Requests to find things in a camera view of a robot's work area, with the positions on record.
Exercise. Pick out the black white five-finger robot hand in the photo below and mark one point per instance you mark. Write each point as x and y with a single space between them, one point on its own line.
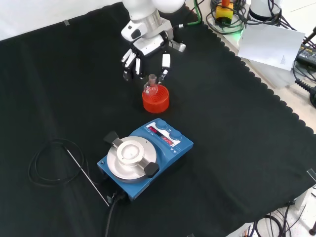
148 44

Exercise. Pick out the clear glass round-bottom flask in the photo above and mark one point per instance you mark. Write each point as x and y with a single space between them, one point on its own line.
152 79

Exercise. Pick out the red round flask stand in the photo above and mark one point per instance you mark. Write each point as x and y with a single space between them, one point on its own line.
155 107

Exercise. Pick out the yellow stop button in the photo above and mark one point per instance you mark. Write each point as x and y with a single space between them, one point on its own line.
223 12

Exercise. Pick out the clear tape strip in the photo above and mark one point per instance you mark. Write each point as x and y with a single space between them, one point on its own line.
311 172
66 22

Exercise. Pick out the heater with blue base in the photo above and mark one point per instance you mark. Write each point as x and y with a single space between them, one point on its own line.
182 145

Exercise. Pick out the black bench cloth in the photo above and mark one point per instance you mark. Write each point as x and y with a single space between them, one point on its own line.
222 123

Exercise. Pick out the white paper sheet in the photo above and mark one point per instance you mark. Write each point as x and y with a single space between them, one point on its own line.
269 44

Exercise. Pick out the thin steel temperature probe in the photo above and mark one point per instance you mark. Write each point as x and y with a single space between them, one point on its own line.
86 176

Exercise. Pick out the black power adapter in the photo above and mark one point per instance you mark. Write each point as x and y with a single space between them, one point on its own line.
307 55

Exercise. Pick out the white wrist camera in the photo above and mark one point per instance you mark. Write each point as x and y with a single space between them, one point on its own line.
130 30

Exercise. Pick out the white bench bracket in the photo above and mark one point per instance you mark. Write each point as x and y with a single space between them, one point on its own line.
302 197

